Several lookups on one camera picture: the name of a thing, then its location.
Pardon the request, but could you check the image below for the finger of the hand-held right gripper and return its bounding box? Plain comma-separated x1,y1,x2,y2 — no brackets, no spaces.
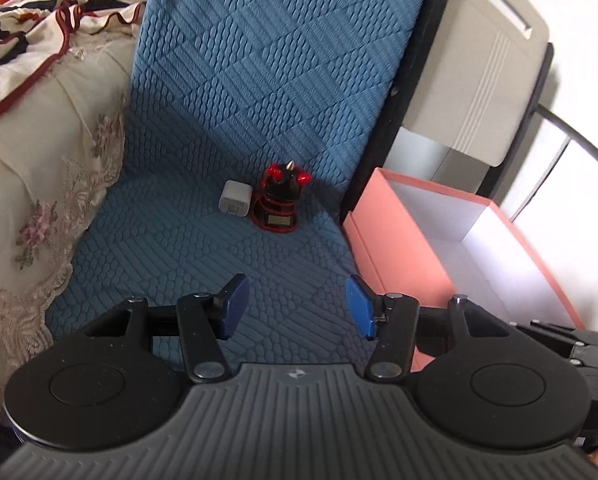
510,320,588,359

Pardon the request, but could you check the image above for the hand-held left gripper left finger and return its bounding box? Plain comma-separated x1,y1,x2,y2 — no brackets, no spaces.
79,274,251,382

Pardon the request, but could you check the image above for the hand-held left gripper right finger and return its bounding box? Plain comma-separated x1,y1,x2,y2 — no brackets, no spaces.
346,275,510,382

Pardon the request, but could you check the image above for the pink cardboard box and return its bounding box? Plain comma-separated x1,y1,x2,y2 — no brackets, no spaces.
342,167,588,374

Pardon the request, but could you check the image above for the white cube charger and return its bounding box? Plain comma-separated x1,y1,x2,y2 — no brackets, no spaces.
218,182,254,220

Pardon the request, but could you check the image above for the red black toy robot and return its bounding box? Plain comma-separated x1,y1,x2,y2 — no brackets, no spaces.
252,159,311,234

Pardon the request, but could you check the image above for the white cabinet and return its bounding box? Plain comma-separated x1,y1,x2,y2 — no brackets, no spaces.
509,104,598,342

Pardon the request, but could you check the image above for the blue textured sofa cover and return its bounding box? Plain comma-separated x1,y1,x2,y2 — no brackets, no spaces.
44,0,439,367

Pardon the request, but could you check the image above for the floral cream bedsheet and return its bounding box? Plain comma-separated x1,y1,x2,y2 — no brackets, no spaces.
0,35,141,427

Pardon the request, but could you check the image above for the striped orange white blanket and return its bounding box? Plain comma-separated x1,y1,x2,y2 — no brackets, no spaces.
0,0,161,132

